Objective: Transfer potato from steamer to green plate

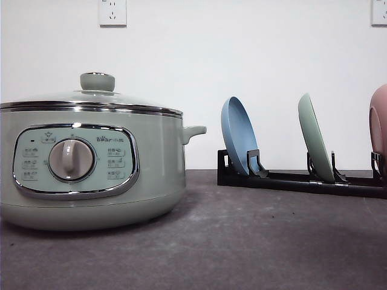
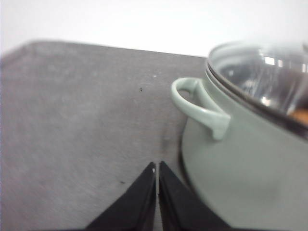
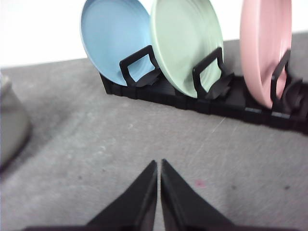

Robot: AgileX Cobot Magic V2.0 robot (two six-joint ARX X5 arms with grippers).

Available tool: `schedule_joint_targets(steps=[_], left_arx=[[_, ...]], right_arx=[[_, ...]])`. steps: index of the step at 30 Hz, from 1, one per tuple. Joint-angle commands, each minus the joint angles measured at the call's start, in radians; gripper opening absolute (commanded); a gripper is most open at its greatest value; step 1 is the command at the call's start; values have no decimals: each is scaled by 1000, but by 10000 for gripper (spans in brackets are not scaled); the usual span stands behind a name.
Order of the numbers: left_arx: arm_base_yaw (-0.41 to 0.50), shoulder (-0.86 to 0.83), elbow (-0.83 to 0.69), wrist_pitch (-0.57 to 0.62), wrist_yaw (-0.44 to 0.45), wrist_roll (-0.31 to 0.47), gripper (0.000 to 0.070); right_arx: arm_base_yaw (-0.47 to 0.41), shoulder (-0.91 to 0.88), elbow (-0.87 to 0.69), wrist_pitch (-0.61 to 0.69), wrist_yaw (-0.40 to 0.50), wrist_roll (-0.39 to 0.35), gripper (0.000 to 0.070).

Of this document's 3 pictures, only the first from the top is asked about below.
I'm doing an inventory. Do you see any glass steamer lid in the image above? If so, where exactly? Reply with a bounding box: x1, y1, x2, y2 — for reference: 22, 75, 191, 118
0, 72, 183, 117

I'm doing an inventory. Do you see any green plate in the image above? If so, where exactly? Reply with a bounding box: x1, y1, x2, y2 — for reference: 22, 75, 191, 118
298, 93, 335, 184

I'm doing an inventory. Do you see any blue plate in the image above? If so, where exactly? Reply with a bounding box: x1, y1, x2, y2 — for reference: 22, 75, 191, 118
221, 97, 258, 175

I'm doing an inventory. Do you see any green electric steamer pot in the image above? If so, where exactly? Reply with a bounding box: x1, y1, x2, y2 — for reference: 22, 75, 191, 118
0, 72, 207, 230

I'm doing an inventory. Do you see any pink plate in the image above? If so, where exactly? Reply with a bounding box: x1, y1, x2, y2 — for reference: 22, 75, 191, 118
369, 83, 387, 167

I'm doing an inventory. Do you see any black dish rack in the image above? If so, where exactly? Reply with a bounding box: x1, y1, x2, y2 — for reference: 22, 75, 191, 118
217, 149, 387, 199

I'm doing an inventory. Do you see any left white wall socket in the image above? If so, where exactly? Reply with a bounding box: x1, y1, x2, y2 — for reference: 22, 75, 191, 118
97, 0, 128, 28

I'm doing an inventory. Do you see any white wall socket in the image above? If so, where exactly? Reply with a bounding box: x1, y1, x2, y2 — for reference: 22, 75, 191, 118
97, 0, 128, 28
371, 0, 387, 28

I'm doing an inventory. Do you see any right white wall socket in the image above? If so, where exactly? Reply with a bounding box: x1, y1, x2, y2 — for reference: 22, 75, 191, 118
371, 0, 387, 28

